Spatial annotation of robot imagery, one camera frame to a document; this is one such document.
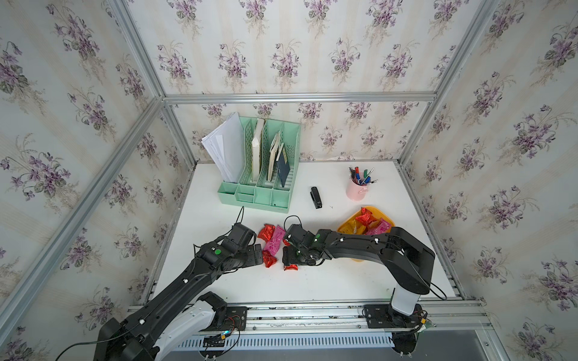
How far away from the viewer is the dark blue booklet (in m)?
1.00

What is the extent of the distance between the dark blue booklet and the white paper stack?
0.60 feet

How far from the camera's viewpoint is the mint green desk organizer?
3.26 ft

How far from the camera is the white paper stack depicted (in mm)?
931

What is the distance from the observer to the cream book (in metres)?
0.95
